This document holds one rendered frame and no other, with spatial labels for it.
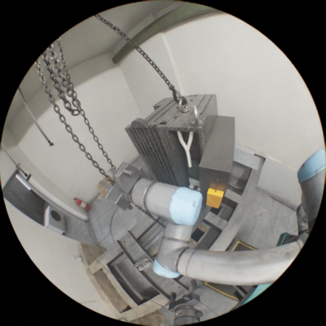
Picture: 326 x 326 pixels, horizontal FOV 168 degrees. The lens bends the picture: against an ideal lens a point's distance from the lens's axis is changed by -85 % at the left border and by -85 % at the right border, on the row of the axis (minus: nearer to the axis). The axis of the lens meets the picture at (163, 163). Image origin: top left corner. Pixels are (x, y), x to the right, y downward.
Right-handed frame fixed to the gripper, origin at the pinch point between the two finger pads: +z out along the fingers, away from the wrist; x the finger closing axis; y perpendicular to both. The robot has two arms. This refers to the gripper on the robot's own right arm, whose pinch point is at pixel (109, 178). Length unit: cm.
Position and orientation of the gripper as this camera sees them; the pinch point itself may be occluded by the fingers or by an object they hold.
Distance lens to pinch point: 41.8
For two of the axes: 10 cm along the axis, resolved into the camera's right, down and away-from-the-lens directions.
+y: 3.1, 6.9, 6.5
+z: -8.4, -1.2, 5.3
